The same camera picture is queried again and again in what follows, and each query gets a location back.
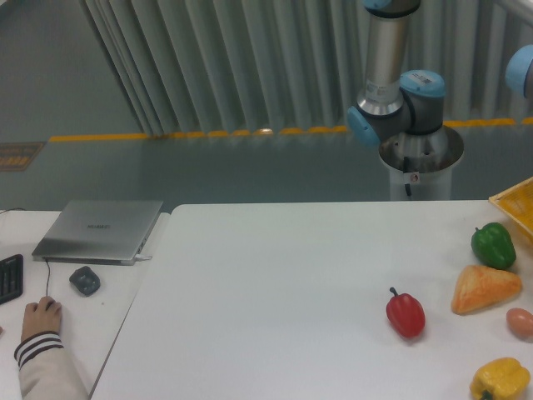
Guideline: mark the green bell pepper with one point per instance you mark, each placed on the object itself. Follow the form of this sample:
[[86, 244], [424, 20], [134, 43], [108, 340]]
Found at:
[[493, 246]]

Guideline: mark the dark grey mouse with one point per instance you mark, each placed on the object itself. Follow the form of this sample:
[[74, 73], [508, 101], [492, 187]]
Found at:
[[85, 280]]

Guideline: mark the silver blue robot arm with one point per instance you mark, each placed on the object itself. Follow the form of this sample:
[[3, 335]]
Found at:
[[391, 101]]

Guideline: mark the red bell pepper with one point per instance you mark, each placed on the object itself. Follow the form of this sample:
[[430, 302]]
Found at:
[[406, 314]]

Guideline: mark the black wired mouse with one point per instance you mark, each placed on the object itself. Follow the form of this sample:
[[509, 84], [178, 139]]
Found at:
[[45, 304]]

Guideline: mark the triangular orange bread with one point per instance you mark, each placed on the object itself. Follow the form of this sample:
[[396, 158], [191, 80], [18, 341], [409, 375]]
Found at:
[[479, 287]]

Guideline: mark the yellow wicker basket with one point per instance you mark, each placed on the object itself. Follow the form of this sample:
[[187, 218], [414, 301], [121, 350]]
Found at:
[[516, 203]]

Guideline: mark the beige striped sleeve forearm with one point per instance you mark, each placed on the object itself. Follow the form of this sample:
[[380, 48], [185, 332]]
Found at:
[[46, 369]]

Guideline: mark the silver closed laptop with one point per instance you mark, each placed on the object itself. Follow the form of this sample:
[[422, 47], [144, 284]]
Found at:
[[105, 232]]

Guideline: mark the brown egg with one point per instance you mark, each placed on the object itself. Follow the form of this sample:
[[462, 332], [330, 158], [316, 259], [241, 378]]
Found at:
[[519, 322]]

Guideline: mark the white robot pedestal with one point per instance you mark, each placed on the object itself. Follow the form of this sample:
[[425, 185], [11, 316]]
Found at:
[[420, 168]]

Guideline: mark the yellow bell pepper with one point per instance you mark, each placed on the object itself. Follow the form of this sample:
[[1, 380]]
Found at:
[[503, 378]]

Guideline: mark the person's right hand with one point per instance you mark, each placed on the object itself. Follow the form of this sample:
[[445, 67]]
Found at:
[[35, 322]]

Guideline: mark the black keyboard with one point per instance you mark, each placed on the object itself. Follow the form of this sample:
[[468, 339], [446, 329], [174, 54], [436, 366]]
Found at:
[[11, 278]]

